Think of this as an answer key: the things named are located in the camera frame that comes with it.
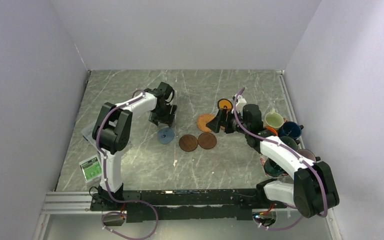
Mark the green label plastic box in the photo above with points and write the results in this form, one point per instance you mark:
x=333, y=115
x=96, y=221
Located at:
x=91, y=168

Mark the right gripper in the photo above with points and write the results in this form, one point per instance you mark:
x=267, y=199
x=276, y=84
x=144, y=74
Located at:
x=215, y=124

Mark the dark wooden coaster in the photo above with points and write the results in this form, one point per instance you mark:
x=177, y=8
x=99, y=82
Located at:
x=188, y=143
x=207, y=140

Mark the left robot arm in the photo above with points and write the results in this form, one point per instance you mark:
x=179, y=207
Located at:
x=112, y=130

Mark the navy blue mug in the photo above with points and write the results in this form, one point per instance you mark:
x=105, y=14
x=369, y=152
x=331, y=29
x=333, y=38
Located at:
x=290, y=129

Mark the pink mauve mug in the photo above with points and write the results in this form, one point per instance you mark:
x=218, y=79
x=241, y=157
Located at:
x=309, y=155

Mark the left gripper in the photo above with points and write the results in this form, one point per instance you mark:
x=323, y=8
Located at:
x=172, y=113

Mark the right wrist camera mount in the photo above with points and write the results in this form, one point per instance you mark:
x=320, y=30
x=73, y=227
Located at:
x=239, y=103

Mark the orange black cup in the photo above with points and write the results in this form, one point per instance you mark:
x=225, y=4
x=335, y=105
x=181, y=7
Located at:
x=224, y=104

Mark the dark green mug upper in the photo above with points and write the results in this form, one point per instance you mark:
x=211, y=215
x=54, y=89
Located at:
x=290, y=142

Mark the dark teal mug lower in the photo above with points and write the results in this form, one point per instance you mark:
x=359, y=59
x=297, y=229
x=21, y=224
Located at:
x=273, y=169

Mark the clear plastic screw box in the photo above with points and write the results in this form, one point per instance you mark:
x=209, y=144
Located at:
x=87, y=133

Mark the blue round coaster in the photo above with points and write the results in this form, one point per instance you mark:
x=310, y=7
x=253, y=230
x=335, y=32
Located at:
x=165, y=135

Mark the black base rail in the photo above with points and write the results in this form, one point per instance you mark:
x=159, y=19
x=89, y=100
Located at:
x=146, y=205

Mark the cream green mug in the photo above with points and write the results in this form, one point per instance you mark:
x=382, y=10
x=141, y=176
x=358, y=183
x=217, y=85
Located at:
x=273, y=120

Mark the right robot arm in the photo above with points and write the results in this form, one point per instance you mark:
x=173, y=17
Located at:
x=313, y=190

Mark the woven orange coaster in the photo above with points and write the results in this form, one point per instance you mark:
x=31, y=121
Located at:
x=203, y=120

